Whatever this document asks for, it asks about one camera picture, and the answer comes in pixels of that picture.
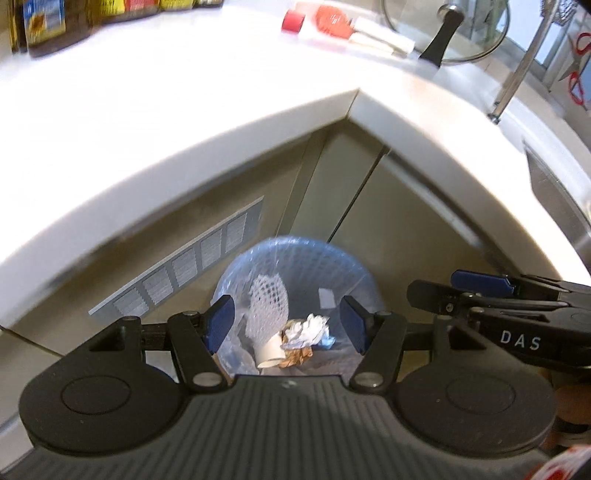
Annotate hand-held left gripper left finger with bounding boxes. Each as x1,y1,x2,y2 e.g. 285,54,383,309
65,294,236,393

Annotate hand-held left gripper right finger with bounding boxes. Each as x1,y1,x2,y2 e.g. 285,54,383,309
339,295,513,395

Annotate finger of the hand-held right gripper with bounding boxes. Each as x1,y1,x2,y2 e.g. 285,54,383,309
406,279,490,319
450,270,591,308

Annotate clear plastic bin liner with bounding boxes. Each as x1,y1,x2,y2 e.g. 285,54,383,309
211,236,384,377

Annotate white tissue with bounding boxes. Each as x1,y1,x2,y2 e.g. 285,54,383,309
283,314,331,349

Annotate white foam net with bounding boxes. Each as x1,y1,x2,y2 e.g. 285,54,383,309
245,273,289,344

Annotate white paper cup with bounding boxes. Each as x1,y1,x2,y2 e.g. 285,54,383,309
257,333,284,368

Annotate blue mesh trash bin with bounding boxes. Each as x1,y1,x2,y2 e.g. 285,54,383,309
211,236,384,377

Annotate brown wrapper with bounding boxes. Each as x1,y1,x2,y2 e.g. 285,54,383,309
279,346,314,368

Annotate white medicine box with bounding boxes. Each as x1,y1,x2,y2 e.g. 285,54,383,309
298,16,416,58

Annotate red bottle cap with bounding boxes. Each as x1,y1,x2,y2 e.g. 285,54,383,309
283,1,320,34

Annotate person's right hand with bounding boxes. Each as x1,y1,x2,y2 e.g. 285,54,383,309
542,367,591,455

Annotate silver cabinet vent grille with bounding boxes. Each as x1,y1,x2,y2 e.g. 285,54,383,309
88,196,265,317

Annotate beige kitchen base cabinet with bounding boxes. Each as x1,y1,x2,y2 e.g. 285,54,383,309
0,124,591,416

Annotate steel sink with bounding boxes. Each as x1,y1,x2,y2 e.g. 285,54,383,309
524,138,591,273

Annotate red white patterned clothing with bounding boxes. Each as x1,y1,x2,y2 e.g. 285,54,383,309
531,447,591,480

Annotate large dark oil bottle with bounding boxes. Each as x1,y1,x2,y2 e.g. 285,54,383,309
25,0,93,58

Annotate dark sauce bottle yellow cap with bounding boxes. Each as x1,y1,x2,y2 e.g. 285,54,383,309
8,0,28,54

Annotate red handled scissors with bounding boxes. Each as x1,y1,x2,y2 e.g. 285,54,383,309
556,32,591,109

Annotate glass pot lid black handle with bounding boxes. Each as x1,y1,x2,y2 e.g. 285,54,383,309
382,0,511,69

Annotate oil bottle with orange handle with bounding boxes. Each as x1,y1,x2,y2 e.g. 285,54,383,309
90,0,162,24

